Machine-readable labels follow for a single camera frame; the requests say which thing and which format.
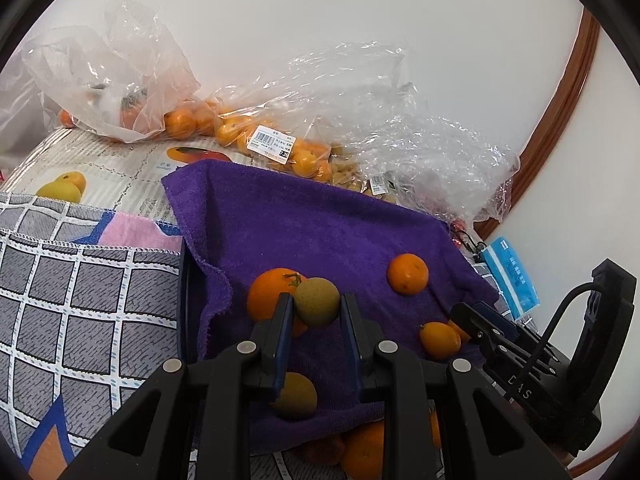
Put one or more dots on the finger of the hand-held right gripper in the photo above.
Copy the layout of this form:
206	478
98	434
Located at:
492	310
475	325

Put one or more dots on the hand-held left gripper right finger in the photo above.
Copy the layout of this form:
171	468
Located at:
350	340

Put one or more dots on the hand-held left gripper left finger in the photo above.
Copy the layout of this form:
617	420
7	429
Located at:
283	355

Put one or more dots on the round tan green fruit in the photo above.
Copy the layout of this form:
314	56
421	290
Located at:
316	302
297	397

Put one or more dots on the orange with green stem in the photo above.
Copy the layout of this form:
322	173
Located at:
267	295

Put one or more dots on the blue tissue packet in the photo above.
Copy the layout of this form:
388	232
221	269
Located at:
512	277

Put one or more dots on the oval orange kumquat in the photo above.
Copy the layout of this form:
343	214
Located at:
440	341

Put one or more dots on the black metal clip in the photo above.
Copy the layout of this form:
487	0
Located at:
475	246

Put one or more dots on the round orange tangerine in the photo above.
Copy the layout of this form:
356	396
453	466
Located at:
408	274

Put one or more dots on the small red charm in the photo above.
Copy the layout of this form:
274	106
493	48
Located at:
457	230

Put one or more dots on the reddish fruit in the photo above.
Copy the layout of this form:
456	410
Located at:
325	450

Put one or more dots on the large orange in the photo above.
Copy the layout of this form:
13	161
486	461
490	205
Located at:
365	452

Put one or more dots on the purple towel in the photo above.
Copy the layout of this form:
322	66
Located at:
310	225

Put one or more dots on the bag of ginger pieces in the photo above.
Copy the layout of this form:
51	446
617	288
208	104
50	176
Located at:
345	177

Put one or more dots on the crumpled clear plastic bag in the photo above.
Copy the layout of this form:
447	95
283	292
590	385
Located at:
450	150

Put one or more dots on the brown wooden trim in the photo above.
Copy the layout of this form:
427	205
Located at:
565	110

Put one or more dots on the grey checked cloth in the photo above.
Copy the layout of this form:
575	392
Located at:
75	300

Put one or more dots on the pile of tangerines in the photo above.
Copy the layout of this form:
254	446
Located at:
227	130

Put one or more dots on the clear bag with white label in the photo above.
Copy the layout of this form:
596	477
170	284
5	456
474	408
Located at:
340	90

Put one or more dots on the fruit printed paper sheet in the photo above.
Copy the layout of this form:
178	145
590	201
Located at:
115	167

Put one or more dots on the orange persimmons in bag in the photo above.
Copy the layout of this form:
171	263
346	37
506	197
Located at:
127	117

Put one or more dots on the clear bag with dark knot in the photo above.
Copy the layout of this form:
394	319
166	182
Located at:
135	55

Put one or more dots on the white plastic bag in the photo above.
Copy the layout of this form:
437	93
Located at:
20	110

